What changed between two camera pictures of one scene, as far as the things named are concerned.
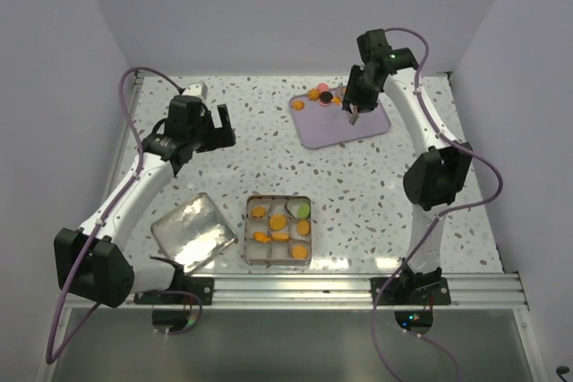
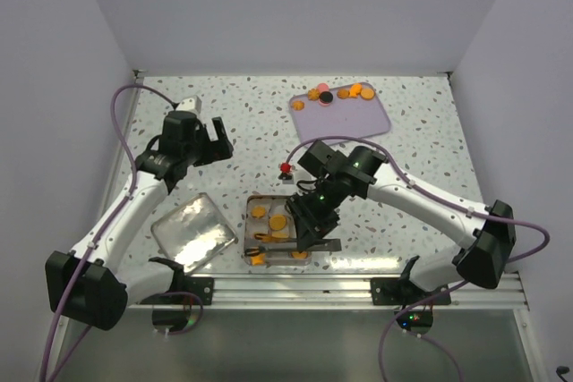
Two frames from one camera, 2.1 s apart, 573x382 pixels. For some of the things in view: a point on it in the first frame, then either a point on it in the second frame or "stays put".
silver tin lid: x=194 y=233 stays put
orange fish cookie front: x=260 y=237 stays put
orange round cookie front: x=279 y=236 stays put
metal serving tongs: x=354 y=112 → x=324 y=245
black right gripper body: x=361 y=91 → x=316 y=207
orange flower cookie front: x=258 y=211 stays put
